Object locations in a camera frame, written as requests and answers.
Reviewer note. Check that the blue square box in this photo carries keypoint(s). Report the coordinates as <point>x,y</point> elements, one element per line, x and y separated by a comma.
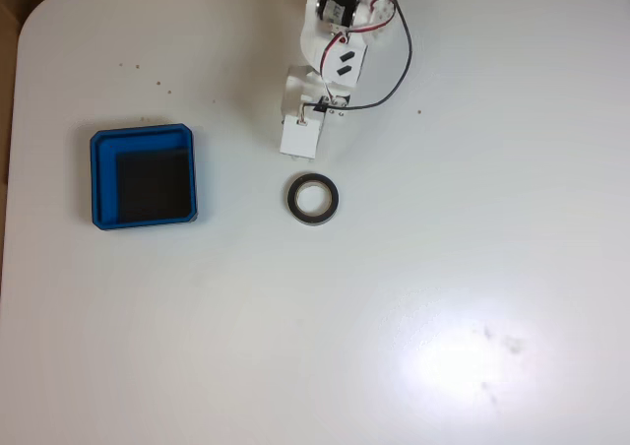
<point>104,179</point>

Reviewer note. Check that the white camera box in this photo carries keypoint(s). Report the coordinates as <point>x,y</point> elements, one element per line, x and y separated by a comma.
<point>300,137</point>

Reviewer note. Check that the black foam pad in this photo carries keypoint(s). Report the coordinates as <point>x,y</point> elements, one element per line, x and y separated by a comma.
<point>152,184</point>

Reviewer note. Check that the black tape roll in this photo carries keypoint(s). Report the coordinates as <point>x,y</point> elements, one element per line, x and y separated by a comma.
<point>292,198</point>

